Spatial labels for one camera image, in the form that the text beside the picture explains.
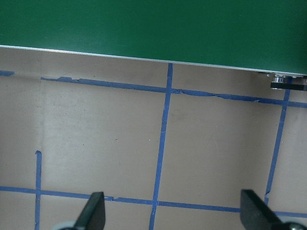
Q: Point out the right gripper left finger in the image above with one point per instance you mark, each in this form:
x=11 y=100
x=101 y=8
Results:
x=93 y=215

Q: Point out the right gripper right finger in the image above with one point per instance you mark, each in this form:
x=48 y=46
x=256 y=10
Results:
x=255 y=214

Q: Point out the green conveyor belt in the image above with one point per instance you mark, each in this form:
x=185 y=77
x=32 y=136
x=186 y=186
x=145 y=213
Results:
x=250 y=34

